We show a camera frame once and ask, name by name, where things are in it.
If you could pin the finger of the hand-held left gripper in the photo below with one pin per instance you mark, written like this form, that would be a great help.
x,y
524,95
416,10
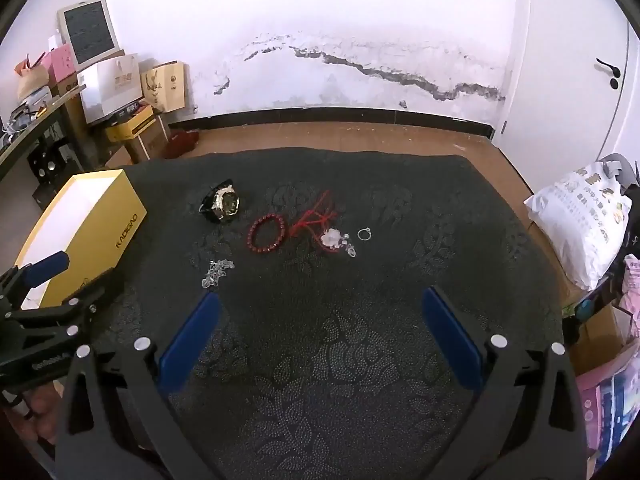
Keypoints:
x,y
47,266
75,310

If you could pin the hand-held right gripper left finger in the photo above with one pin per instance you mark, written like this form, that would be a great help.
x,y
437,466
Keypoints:
x,y
192,340

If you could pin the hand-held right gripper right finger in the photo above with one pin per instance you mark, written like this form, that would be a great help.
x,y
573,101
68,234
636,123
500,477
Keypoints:
x,y
450,340

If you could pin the yellow box with white inside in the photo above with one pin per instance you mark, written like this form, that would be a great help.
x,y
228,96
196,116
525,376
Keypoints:
x,y
75,220

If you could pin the black speaker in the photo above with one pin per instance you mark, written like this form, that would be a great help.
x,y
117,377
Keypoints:
x,y
47,166

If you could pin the black desk with light top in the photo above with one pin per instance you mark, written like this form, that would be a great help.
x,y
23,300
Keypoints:
x,y
30,132

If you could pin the teal bottle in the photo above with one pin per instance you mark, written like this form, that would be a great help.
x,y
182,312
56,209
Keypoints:
x,y
585,308

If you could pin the black and gold wristwatch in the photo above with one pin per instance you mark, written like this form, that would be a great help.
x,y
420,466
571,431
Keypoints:
x,y
220,202

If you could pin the plain cardboard box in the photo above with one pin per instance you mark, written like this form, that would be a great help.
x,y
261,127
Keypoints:
x,y
597,332

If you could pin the yellow flat box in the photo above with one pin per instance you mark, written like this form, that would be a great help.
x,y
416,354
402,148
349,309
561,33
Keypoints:
x,y
127,129

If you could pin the white and brown cardboard box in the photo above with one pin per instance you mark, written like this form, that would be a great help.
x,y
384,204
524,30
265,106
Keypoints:
x,y
150,144

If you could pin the purple printed box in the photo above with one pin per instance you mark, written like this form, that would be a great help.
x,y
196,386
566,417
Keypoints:
x,y
605,400

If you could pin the white device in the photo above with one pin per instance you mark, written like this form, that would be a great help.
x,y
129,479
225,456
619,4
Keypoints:
x,y
36,98

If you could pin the white printed sack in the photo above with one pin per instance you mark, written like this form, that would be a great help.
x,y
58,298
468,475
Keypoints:
x,y
575,225

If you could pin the red bag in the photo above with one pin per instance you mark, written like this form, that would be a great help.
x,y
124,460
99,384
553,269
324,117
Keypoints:
x,y
182,142

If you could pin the tan woven bag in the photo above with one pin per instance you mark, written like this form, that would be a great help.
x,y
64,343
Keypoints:
x,y
30,77

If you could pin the pink printed package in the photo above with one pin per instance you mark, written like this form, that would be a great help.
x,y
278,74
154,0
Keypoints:
x,y
632,285

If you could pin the white printed carton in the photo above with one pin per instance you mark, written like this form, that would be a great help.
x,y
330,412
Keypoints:
x,y
107,85

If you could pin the pink box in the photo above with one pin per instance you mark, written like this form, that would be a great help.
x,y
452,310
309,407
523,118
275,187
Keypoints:
x,y
62,62

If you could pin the brown printed carton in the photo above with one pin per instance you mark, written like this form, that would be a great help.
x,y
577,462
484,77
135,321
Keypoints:
x,y
165,87

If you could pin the beige framed monitor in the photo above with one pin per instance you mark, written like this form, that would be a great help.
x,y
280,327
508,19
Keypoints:
x,y
90,30

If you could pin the white door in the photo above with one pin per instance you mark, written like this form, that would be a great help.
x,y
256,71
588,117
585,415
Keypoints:
x,y
565,110

